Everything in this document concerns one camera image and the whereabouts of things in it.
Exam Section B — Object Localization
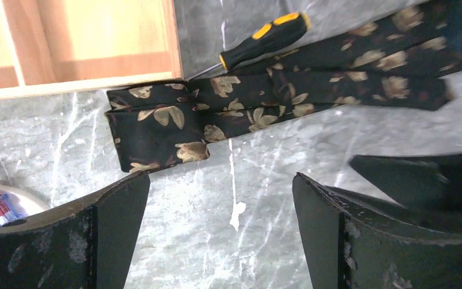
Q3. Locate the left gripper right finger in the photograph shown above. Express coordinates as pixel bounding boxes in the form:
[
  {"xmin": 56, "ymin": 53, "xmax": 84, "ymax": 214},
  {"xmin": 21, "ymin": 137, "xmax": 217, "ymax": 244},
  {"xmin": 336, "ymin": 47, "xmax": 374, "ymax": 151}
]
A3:
[{"xmin": 292, "ymin": 173, "xmax": 462, "ymax": 288}]

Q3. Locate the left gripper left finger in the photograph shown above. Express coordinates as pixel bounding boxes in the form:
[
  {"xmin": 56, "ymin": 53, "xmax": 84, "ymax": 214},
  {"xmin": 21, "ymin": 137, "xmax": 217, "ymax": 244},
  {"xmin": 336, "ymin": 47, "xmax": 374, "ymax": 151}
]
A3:
[{"xmin": 0, "ymin": 172, "xmax": 150, "ymax": 288}]

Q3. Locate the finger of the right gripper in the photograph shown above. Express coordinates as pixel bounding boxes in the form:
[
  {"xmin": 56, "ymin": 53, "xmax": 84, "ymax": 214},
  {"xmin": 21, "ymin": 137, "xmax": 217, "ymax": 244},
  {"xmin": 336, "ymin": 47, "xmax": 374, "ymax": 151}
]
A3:
[{"xmin": 348, "ymin": 153, "xmax": 462, "ymax": 211}]

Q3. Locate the black gold patterned tie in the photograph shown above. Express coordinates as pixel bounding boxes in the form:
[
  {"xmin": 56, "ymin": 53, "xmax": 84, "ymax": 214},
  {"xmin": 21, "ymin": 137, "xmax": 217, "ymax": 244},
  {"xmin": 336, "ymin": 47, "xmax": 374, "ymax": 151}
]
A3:
[{"xmin": 106, "ymin": 1, "xmax": 462, "ymax": 173}]

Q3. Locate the white tape roll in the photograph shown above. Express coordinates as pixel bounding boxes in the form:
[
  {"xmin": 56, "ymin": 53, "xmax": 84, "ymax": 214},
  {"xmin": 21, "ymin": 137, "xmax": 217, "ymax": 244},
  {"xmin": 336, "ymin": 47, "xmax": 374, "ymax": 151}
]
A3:
[{"xmin": 0, "ymin": 185, "xmax": 51, "ymax": 226}]

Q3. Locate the wooden compartment tray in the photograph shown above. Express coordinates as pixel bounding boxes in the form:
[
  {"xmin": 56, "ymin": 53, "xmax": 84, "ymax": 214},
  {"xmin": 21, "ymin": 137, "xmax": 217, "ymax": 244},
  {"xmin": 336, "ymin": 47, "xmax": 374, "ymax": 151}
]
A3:
[{"xmin": 0, "ymin": 1, "xmax": 182, "ymax": 99}]

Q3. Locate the lower black yellow screwdriver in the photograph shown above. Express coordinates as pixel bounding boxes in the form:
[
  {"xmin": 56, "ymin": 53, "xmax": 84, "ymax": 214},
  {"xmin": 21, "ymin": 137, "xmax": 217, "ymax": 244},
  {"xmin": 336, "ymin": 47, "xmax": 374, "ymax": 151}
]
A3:
[{"xmin": 186, "ymin": 11, "xmax": 310, "ymax": 81}]

